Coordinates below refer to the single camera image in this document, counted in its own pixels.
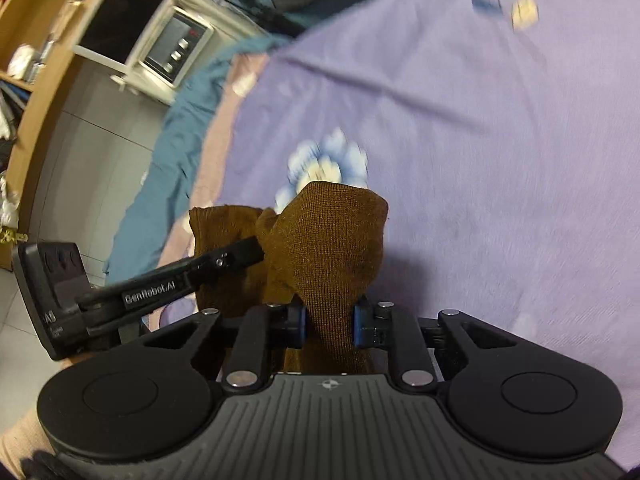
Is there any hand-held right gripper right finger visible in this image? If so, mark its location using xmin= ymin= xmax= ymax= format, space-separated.
xmin=352 ymin=297 xmax=518 ymax=393

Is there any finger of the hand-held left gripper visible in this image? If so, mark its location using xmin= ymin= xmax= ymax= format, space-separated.
xmin=190 ymin=237 xmax=266 ymax=288

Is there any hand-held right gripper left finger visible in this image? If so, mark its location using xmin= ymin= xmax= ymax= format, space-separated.
xmin=142 ymin=296 xmax=308 ymax=393

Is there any brown knit sweater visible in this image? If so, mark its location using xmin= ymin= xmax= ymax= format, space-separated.
xmin=187 ymin=181 xmax=391 ymax=376

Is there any person's left forearm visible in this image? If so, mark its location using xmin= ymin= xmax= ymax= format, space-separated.
xmin=0 ymin=402 xmax=76 ymax=480

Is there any pink sheet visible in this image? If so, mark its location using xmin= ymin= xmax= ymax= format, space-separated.
xmin=147 ymin=52 xmax=273 ymax=333

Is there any teal blanket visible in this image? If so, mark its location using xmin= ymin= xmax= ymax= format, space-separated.
xmin=102 ymin=35 xmax=296 ymax=286

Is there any wooden shelf unit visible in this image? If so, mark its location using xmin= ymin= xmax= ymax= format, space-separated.
xmin=0 ymin=0 xmax=132 ymax=273

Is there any purple floral bedsheet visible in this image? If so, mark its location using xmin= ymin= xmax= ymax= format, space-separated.
xmin=160 ymin=0 xmax=640 ymax=476

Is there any white microwave oven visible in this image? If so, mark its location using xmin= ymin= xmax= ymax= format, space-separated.
xmin=72 ymin=0 xmax=217 ymax=107

